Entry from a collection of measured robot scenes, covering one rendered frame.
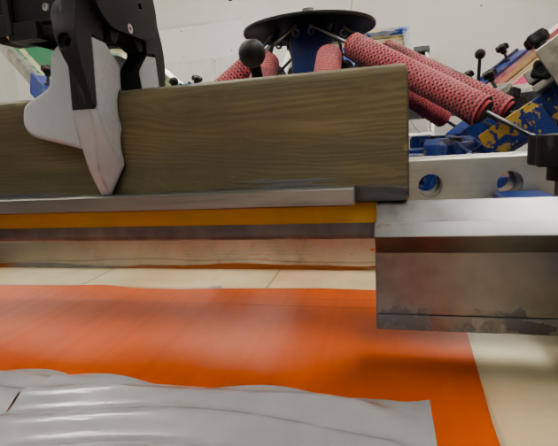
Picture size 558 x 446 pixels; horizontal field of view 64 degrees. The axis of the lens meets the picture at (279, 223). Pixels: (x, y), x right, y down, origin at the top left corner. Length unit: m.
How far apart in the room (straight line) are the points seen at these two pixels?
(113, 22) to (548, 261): 0.26
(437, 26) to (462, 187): 4.04
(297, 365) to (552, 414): 0.11
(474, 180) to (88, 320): 0.34
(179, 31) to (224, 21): 0.48
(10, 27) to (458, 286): 0.29
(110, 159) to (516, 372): 0.25
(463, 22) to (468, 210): 4.24
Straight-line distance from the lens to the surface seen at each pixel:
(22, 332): 0.34
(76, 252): 0.48
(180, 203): 0.27
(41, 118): 0.32
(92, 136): 0.29
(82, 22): 0.29
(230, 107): 0.27
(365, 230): 0.27
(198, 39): 4.79
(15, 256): 0.53
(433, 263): 0.21
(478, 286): 0.22
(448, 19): 4.47
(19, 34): 0.33
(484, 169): 0.44
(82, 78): 0.28
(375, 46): 0.90
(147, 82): 0.34
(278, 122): 0.26
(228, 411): 0.20
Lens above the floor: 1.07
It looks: 11 degrees down
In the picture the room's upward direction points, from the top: 4 degrees counter-clockwise
